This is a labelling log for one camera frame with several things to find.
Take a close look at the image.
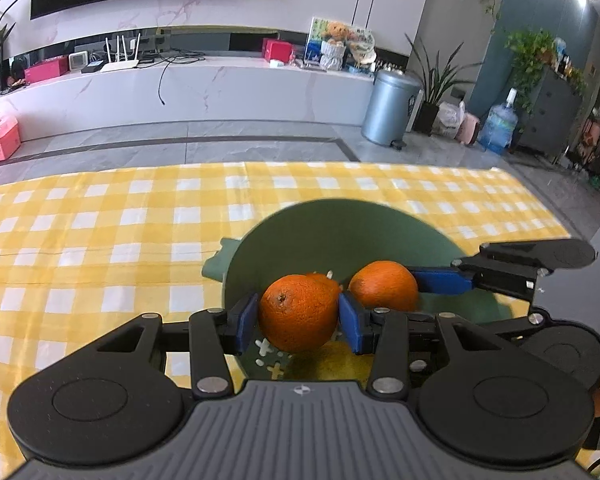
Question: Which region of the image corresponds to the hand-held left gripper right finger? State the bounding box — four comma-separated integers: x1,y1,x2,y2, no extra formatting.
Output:
338,291,518,398

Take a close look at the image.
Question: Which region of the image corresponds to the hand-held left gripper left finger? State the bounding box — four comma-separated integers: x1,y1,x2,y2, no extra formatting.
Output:
96,292,259,398

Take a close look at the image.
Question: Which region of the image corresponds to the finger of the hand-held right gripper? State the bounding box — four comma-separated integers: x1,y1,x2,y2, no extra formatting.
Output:
409,239,597,302
487,309,551,338

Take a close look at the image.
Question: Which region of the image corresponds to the orange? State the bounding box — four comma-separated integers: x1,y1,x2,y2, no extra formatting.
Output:
258,274,342,353
348,260,420,312
307,272,342,294

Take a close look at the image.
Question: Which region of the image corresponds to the green bowl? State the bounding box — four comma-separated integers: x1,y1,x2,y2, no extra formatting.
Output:
202,199,513,382

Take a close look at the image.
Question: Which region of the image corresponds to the small pink heater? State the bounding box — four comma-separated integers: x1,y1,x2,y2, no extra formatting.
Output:
455,112,481,145

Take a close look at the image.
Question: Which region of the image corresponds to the white plastic bag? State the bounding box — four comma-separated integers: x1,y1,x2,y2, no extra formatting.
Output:
437,101,466,140

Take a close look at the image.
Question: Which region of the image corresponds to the long-leaf potted plant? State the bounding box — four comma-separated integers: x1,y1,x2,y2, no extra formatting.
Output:
405,32,483,136

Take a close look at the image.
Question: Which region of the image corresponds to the yellow checked tablecloth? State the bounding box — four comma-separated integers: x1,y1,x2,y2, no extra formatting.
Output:
0,161,576,466

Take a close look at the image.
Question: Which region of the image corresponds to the blue water jug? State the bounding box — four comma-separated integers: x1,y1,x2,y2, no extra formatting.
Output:
478,87,520,156

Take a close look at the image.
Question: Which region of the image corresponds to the grey blue trash can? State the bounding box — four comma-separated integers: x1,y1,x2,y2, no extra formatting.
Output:
361,69,423,150

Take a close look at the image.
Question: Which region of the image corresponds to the dark grey cabinet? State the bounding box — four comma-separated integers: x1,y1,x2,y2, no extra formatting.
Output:
517,67,583,161

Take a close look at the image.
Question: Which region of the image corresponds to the white marble tv cabinet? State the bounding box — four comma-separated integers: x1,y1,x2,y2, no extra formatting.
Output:
0,52,381,136

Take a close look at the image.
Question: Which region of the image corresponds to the leafy green pothos plant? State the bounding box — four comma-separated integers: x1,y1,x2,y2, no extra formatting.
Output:
505,27,588,116

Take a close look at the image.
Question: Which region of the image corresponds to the brown teddy bear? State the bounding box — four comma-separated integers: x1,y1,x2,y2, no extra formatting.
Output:
325,21,353,43

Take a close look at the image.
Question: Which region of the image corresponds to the blue green picture box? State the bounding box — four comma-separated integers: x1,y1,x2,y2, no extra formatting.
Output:
305,16,331,63

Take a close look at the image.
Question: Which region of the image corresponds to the red box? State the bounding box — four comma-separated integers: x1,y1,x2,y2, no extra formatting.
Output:
262,37,296,62

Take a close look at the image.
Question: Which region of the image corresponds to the white wifi router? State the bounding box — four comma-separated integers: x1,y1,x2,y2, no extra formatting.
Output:
100,32,142,72

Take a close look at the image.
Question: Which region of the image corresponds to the grey soundbar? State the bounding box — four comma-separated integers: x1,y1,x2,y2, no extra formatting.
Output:
162,26,261,53

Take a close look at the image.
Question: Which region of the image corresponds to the pink flat box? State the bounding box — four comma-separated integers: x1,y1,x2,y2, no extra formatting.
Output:
24,57,70,84

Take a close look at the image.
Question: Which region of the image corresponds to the black cable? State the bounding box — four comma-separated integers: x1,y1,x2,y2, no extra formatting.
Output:
158,50,206,107

